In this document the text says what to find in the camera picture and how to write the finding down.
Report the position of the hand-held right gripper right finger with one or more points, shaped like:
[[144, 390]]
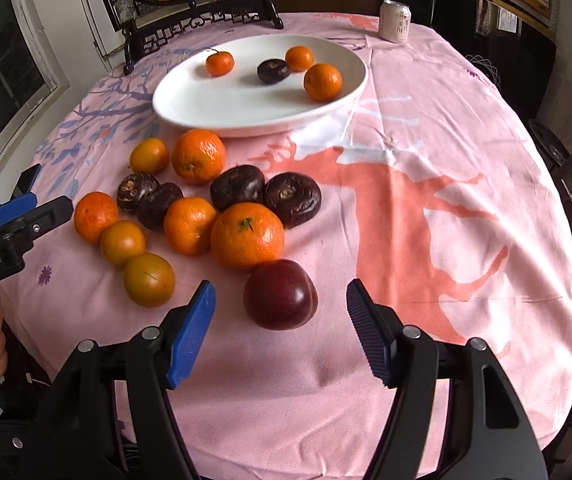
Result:
[[370, 335]]

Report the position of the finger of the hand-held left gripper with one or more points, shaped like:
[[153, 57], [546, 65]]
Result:
[[28, 180], [41, 215]]

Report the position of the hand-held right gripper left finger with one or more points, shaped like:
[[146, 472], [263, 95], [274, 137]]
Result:
[[191, 335]]

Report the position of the dark red plum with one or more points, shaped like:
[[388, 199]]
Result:
[[280, 301]]

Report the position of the white oval plate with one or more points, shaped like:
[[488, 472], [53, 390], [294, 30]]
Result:
[[226, 105]]

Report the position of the yellow-green tangerine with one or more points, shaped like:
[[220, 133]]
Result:
[[149, 280], [123, 243]]

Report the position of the pink printed tablecloth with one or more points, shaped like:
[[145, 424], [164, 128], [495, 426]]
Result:
[[416, 260]]

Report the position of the dark water chestnut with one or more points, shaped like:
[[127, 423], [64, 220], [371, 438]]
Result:
[[133, 189], [292, 199], [273, 71], [237, 187], [161, 207]]

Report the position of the white framed window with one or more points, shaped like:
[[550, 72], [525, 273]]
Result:
[[1, 75]]

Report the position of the large orange tangerine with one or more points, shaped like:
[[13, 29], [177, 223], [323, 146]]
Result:
[[247, 235]]

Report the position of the small yellow-orange tangerine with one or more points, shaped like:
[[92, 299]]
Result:
[[149, 156]]

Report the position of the small tangerine with stem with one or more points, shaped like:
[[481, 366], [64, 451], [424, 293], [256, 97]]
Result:
[[220, 63]]

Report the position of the small orange tangerine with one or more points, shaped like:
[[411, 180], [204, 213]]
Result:
[[299, 58]]

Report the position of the white drink can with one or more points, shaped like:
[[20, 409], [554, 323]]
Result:
[[395, 21]]

